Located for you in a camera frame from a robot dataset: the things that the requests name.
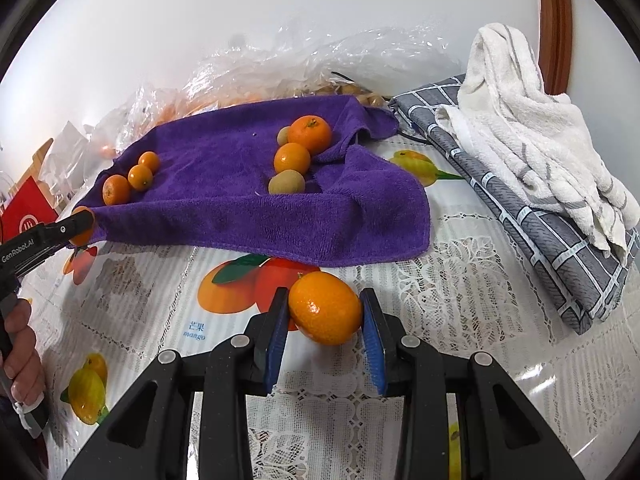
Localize oval orange kumquat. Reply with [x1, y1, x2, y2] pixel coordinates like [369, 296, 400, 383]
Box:
[127, 164, 153, 192]

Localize small orange kumquat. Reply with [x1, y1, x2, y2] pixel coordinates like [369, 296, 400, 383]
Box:
[273, 143, 311, 174]

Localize grey checked cloth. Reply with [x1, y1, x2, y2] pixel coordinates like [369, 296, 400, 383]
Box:
[390, 75, 639, 335]

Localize round orange kumquat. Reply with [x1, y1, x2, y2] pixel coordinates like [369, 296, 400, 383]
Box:
[138, 151, 160, 174]

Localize brown wooden door frame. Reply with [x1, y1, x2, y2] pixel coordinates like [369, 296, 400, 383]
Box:
[538, 0, 573, 94]

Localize clear plastic fruit bags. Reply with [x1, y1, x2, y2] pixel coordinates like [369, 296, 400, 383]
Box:
[88, 20, 462, 160]

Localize small mandarin orange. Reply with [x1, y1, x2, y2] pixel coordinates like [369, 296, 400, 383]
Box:
[288, 115, 332, 156]

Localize red cardboard box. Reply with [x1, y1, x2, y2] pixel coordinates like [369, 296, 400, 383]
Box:
[1, 177, 58, 243]

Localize white plastic bag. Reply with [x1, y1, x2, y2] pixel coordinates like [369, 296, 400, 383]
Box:
[38, 122, 96, 198]

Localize white striped towel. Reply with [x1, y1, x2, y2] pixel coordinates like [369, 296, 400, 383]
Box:
[435, 23, 639, 260]

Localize purple towel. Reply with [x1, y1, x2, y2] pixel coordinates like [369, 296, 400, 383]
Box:
[81, 96, 431, 268]

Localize small yellow longan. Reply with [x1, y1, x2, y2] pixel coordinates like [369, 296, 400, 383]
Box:
[277, 127, 290, 146]
[268, 169, 306, 195]

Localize left hand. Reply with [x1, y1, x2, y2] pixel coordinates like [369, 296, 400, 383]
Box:
[2, 299, 46, 405]

